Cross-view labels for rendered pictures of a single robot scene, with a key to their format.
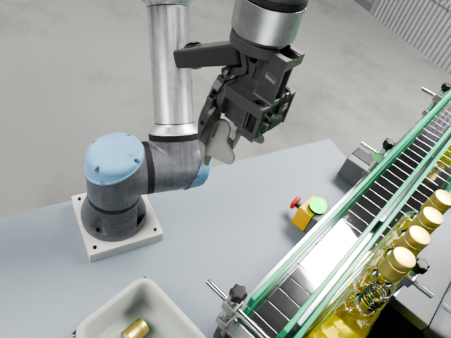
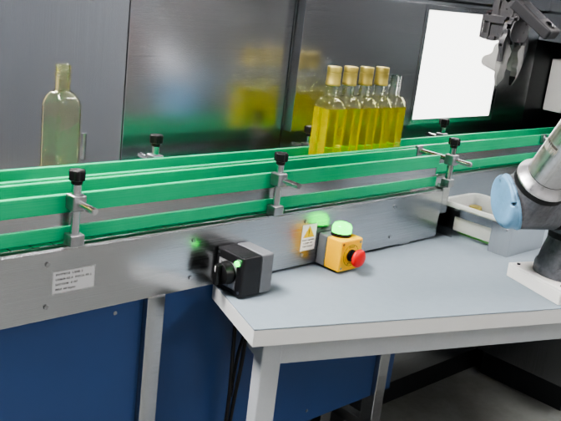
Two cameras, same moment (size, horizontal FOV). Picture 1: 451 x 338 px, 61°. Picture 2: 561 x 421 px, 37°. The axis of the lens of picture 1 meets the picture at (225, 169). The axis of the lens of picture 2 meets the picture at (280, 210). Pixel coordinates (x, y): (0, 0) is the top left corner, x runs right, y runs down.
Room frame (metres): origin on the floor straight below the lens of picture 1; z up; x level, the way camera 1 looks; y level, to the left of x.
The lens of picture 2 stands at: (2.39, 0.02, 1.35)
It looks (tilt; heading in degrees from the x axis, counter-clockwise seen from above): 16 degrees down; 194
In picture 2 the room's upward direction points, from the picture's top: 7 degrees clockwise
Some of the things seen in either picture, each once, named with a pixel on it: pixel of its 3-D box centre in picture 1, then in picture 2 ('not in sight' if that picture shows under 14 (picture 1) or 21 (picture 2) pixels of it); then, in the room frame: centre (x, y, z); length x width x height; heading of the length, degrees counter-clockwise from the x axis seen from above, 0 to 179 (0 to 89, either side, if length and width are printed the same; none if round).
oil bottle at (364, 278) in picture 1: (351, 308); (372, 136); (0.34, -0.28, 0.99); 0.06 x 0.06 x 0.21; 59
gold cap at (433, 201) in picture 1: (437, 204); (334, 75); (0.49, -0.37, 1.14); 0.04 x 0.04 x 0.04
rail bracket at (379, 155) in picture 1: (370, 153); (285, 187); (0.83, -0.36, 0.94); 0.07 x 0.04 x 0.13; 59
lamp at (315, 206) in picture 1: (318, 204); (341, 228); (0.69, -0.26, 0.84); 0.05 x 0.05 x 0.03
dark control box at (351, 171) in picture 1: (358, 168); (243, 270); (0.93, -0.40, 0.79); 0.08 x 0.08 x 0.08; 59
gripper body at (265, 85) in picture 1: (254, 81); (507, 16); (0.41, 0.00, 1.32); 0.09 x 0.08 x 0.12; 59
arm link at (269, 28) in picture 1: (268, 15); not in sight; (0.42, 0.00, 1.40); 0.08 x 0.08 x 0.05
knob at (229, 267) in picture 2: not in sight; (221, 273); (0.98, -0.43, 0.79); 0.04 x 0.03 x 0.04; 59
